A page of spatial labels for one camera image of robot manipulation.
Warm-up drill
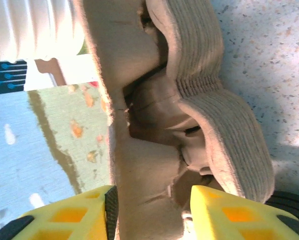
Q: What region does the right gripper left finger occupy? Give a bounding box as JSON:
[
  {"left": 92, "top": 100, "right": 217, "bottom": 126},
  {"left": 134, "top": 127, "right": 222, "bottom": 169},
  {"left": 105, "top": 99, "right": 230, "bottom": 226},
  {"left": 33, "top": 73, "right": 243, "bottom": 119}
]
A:
[{"left": 19, "top": 184, "right": 119, "bottom": 240}]

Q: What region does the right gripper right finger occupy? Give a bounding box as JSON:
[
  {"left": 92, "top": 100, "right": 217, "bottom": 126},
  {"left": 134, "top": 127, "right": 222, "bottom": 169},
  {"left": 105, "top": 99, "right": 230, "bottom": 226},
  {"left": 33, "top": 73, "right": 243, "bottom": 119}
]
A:
[{"left": 189, "top": 184, "right": 299, "bottom": 240}]

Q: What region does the printed paper gift bag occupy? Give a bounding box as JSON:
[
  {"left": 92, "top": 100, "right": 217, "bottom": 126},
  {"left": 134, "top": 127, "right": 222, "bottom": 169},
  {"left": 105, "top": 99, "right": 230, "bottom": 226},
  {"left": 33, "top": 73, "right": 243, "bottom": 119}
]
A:
[{"left": 0, "top": 83, "right": 115, "bottom": 226}]

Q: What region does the brown pulp cup carrier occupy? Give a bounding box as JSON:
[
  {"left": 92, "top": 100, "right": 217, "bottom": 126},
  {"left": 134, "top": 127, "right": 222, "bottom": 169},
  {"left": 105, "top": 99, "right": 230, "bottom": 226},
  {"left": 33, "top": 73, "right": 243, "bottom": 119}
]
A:
[{"left": 83, "top": 0, "right": 190, "bottom": 240}]

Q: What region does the stack of black cup lids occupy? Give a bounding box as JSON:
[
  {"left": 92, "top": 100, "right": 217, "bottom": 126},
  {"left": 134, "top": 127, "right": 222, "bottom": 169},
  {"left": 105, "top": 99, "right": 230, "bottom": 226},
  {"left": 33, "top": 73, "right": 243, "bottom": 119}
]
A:
[{"left": 264, "top": 190, "right": 299, "bottom": 222}]

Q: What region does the stack of green paper cups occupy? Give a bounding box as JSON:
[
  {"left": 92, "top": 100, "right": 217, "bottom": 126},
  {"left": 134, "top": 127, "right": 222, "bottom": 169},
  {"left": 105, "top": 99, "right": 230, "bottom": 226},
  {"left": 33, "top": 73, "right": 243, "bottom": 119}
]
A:
[{"left": 0, "top": 0, "right": 86, "bottom": 61}]

